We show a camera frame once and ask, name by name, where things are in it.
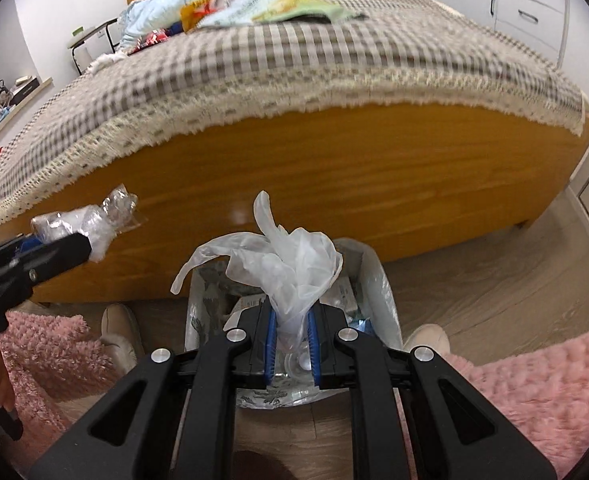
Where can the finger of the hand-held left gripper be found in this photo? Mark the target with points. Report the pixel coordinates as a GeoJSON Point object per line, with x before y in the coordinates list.
{"type": "Point", "coordinates": [28, 246]}
{"type": "Point", "coordinates": [62, 257]}

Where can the yellow snack packet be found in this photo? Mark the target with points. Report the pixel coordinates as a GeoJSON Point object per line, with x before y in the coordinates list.
{"type": "Point", "coordinates": [197, 15]}

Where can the small green box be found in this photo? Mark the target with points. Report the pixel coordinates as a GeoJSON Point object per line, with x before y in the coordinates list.
{"type": "Point", "coordinates": [78, 30]}

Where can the person's pink fleece leg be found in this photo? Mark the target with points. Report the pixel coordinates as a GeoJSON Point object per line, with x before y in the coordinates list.
{"type": "Point", "coordinates": [49, 355]}
{"type": "Point", "coordinates": [539, 400]}

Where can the black box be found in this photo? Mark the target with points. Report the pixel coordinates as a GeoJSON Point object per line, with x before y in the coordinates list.
{"type": "Point", "coordinates": [24, 87]}

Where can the person's pink fleece right leg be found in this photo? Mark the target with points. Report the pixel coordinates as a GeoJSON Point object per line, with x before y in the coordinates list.
{"type": "Point", "coordinates": [539, 400]}

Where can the leaf patterned plastic bag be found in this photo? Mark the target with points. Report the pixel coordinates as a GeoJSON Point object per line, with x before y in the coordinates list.
{"type": "Point", "coordinates": [374, 290]}

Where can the clear plastic wrap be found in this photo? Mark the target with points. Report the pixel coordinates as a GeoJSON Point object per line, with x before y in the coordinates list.
{"type": "Point", "coordinates": [99, 220]}

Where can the red snack packet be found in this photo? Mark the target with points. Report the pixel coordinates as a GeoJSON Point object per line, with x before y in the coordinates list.
{"type": "Point", "coordinates": [154, 40]}

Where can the beige right slipper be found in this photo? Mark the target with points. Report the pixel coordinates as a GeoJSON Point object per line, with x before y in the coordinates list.
{"type": "Point", "coordinates": [427, 337]}

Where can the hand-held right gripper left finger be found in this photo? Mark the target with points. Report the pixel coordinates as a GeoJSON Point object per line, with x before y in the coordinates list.
{"type": "Point", "coordinates": [270, 350]}

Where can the beige left slipper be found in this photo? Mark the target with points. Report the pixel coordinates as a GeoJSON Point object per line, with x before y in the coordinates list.
{"type": "Point", "coordinates": [119, 335]}

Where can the beige slipper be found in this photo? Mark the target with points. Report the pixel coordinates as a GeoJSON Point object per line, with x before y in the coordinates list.
{"type": "Point", "coordinates": [427, 337]}
{"type": "Point", "coordinates": [119, 335]}

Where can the person's left hand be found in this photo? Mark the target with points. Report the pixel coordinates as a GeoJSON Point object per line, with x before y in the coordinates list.
{"type": "Point", "coordinates": [0, 380]}

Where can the black frame side table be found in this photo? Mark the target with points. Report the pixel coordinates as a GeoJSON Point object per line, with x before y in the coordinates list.
{"type": "Point", "coordinates": [94, 35]}

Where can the translucent plastic glove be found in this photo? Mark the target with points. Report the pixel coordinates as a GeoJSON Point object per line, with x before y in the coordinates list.
{"type": "Point", "coordinates": [294, 260]}

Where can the beige windowsill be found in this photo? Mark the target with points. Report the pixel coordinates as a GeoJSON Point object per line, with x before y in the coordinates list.
{"type": "Point", "coordinates": [24, 105]}

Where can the white wardrobe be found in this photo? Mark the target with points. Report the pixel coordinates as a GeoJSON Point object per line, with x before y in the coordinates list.
{"type": "Point", "coordinates": [474, 0]}

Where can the person's pink fleece left leg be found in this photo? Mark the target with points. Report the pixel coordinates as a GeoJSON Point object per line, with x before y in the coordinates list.
{"type": "Point", "coordinates": [49, 355]}

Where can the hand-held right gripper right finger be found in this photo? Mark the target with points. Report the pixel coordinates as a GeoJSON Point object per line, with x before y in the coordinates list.
{"type": "Point", "coordinates": [315, 350]}

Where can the wooden bed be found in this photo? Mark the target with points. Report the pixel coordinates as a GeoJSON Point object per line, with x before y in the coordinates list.
{"type": "Point", "coordinates": [324, 170]}

